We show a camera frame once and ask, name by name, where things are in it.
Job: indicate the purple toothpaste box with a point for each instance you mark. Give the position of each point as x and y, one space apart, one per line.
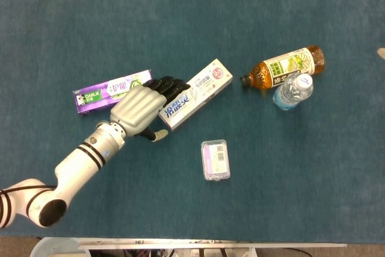
90 100

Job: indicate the clear water bottle blue label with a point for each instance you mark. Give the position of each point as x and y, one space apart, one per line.
288 96

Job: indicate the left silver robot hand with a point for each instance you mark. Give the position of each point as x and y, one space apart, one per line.
138 109

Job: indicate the pale round tub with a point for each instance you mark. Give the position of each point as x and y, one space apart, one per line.
54 248

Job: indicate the white toothpaste box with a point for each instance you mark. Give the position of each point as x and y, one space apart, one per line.
207 82

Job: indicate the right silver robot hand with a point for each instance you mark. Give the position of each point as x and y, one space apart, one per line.
382 53

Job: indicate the clear plastic box barcode label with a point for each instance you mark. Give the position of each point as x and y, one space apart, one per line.
215 160

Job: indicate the teal felt table cloth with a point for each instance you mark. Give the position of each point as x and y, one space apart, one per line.
90 28

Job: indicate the aluminium frame rail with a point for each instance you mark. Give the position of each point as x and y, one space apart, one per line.
210 245

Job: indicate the amber tea bottle green label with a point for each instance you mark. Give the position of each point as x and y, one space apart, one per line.
264 73

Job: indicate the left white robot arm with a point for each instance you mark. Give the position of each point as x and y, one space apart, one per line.
84 160

